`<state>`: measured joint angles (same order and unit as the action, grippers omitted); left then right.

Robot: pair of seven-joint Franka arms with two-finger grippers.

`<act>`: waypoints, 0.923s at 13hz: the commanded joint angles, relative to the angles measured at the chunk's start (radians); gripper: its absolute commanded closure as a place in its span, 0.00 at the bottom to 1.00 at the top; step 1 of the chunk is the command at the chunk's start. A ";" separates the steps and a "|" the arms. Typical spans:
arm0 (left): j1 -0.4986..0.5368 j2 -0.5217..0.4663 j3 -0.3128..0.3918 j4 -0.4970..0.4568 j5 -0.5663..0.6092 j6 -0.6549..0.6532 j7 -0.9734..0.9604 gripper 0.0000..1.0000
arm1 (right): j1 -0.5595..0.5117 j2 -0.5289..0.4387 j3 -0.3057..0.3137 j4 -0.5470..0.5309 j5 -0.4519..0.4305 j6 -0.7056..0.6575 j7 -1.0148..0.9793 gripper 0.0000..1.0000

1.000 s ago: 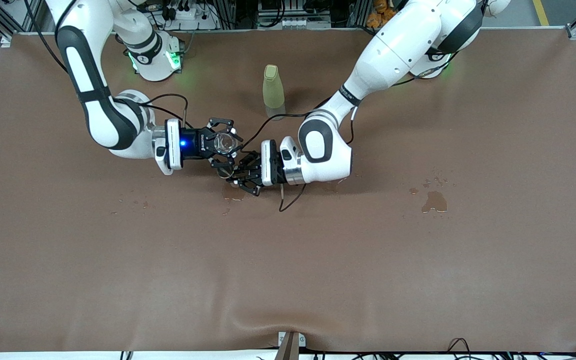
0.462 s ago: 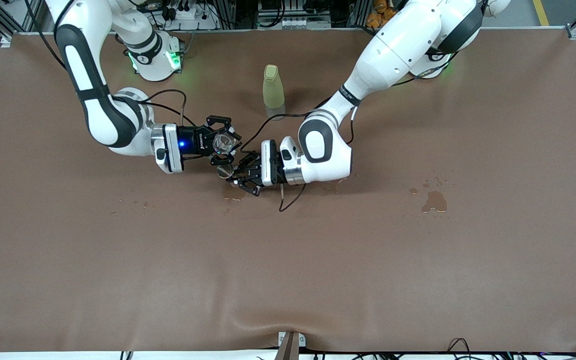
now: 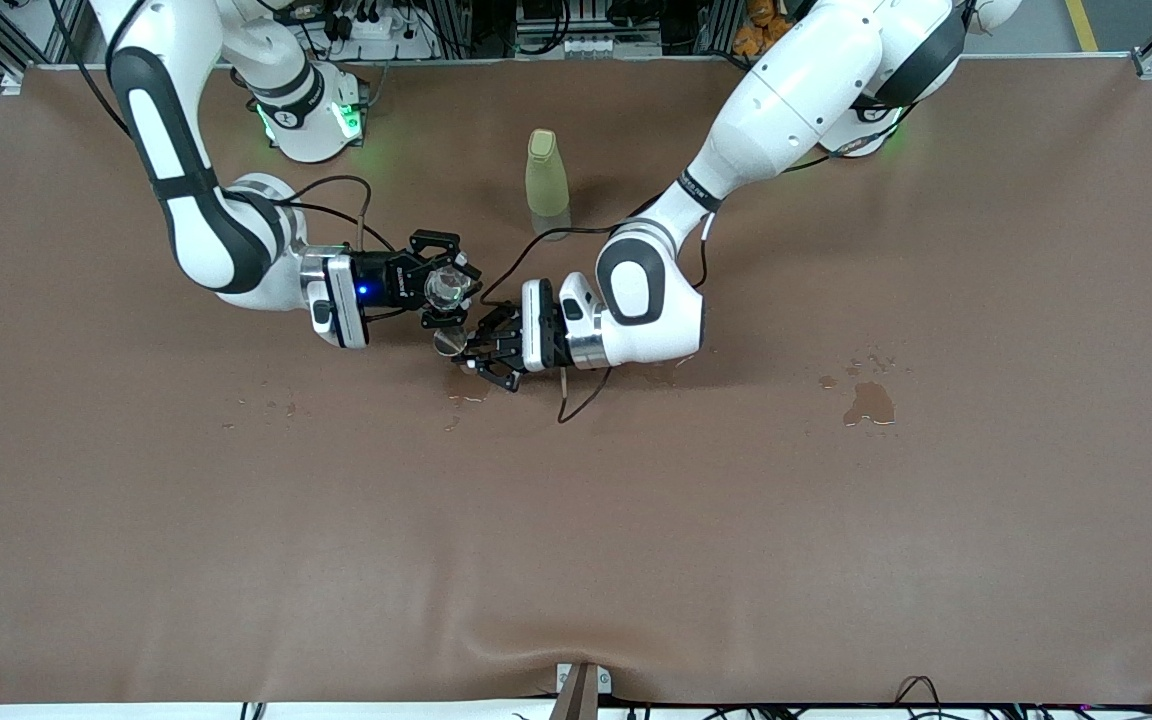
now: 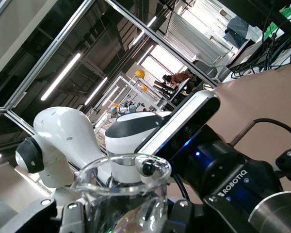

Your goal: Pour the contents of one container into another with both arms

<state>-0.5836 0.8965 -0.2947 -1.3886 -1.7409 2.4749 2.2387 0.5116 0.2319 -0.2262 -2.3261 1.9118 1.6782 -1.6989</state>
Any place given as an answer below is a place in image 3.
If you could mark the white terminal strip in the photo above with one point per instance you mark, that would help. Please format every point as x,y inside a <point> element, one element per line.
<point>591,45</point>

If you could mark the white power strip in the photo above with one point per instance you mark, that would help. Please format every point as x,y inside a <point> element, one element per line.
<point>376,28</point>

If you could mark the brown table mat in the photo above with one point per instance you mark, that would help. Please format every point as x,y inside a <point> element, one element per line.
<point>576,550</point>

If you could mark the steel cocktail jigger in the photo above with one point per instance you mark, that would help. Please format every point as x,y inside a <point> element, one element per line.
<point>451,343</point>

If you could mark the orange packaged goods pile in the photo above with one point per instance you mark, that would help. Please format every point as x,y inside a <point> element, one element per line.
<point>756,40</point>

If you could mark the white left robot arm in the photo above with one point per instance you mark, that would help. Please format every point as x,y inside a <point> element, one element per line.
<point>796,90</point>

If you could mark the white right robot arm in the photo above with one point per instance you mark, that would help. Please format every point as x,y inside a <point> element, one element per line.
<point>186,230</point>

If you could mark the clear glass measuring cup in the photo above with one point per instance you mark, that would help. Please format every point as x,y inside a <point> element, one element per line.
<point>446,287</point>

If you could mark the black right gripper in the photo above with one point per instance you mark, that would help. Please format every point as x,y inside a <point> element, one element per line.
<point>383,279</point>

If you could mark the yellow-green plastic bottle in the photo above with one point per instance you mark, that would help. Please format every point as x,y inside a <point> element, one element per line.
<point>548,180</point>

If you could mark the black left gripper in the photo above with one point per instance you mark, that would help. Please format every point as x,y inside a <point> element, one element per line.
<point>504,345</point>

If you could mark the brown liquid puddle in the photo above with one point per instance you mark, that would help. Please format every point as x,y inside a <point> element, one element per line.
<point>466,395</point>
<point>871,403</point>

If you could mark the black equipment box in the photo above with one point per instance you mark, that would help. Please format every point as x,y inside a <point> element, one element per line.
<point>546,10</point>

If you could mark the metal table clamp bracket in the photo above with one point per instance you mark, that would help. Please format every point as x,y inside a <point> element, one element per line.
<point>581,695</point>

